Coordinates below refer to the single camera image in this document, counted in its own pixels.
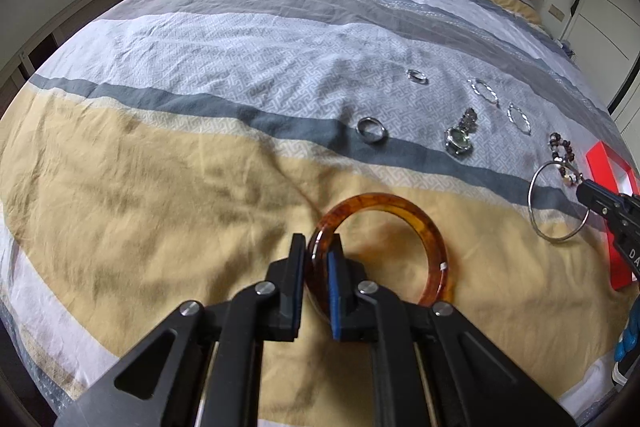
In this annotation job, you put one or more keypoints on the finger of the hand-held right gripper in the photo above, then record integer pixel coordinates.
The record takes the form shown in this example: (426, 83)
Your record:
(597, 199)

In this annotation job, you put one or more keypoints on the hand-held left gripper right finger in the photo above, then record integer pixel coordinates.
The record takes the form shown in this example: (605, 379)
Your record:
(334, 297)

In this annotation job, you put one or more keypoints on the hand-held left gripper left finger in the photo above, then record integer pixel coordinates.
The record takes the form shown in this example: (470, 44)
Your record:
(298, 297)

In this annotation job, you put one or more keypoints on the red jewelry box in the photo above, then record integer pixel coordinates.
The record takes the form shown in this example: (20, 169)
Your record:
(600, 162)

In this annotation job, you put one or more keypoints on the thin large silver bangle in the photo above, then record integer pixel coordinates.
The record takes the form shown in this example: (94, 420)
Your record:
(532, 199)

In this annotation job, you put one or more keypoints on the amber resin bangle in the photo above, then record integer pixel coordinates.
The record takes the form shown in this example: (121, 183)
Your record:
(400, 207)

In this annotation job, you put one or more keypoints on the twisted silver bangle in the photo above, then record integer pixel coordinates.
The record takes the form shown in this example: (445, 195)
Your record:
(518, 119)
(483, 92)

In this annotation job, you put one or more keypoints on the silver wristwatch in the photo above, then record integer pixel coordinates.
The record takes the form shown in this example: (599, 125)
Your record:
(460, 138)

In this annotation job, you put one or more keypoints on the white wardrobe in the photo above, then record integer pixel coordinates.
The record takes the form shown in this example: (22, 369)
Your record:
(610, 22)

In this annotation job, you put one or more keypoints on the striped duvet cover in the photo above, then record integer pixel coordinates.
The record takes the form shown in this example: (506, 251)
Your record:
(200, 132)

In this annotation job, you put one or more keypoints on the small clear silver bangle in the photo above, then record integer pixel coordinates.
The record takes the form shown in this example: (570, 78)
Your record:
(416, 77)

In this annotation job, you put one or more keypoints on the wall switch plate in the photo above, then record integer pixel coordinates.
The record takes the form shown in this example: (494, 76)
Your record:
(556, 12)

